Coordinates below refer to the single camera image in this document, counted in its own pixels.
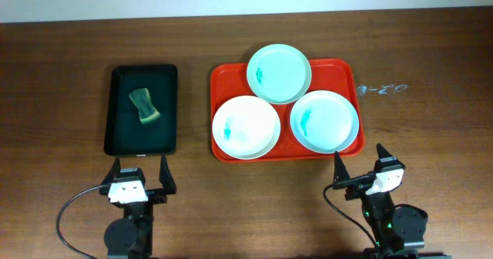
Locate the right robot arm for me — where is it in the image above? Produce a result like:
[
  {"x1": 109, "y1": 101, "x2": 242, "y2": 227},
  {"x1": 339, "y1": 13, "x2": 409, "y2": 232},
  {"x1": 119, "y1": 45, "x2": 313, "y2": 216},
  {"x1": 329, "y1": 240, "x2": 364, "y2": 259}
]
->
[{"x1": 323, "y1": 144, "x2": 448, "y2": 259}]

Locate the black rectangular tray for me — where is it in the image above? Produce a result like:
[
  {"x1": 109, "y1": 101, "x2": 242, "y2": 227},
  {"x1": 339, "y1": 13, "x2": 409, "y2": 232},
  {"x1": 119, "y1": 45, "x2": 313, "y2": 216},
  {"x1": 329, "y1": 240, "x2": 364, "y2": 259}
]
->
[{"x1": 103, "y1": 64, "x2": 178, "y2": 156}]

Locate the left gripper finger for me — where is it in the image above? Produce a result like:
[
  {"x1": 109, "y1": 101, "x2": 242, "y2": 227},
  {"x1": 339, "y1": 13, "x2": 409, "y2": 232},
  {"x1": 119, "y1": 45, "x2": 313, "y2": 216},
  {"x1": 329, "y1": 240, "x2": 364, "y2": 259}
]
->
[
  {"x1": 101, "y1": 158, "x2": 121, "y2": 185},
  {"x1": 159, "y1": 155, "x2": 176, "y2": 193}
]

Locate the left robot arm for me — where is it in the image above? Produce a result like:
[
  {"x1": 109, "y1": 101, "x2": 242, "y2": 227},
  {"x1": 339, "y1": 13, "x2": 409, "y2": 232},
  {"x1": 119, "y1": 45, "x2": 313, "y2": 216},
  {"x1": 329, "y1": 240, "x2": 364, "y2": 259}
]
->
[{"x1": 99, "y1": 156, "x2": 176, "y2": 259}]

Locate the red plastic tray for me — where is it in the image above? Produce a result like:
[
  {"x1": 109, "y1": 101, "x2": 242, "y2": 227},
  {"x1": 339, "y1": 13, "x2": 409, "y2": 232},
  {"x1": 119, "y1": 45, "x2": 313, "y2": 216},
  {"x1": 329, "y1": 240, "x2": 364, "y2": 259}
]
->
[{"x1": 210, "y1": 58, "x2": 359, "y2": 162}]

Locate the cream white plate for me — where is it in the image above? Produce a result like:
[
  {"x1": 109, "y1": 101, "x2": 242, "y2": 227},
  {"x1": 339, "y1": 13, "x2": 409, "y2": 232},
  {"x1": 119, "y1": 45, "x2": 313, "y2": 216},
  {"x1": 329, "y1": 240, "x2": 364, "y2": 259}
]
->
[{"x1": 212, "y1": 96, "x2": 281, "y2": 160}]

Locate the light blue plate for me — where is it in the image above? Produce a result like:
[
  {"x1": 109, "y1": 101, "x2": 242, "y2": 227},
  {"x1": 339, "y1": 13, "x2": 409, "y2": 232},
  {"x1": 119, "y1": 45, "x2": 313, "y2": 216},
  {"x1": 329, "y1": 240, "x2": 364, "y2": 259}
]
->
[{"x1": 290, "y1": 90, "x2": 360, "y2": 154}]

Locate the mint green plate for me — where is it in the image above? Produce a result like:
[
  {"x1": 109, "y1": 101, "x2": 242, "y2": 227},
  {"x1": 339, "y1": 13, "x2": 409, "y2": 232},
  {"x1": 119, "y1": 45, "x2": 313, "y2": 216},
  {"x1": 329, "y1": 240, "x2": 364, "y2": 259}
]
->
[{"x1": 246, "y1": 44, "x2": 312, "y2": 104}]

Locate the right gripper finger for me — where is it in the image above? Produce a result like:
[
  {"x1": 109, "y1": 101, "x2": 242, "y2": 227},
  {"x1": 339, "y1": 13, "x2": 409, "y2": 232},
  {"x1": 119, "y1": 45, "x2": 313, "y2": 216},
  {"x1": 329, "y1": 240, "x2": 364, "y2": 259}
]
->
[
  {"x1": 376, "y1": 143, "x2": 394, "y2": 160},
  {"x1": 333, "y1": 151, "x2": 350, "y2": 184}
]

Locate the green yellow scrub sponge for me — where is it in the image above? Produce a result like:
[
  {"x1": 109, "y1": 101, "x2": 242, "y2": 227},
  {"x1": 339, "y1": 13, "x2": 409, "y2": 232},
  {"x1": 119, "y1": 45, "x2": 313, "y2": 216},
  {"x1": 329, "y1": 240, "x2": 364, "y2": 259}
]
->
[{"x1": 129, "y1": 88, "x2": 160, "y2": 124}]

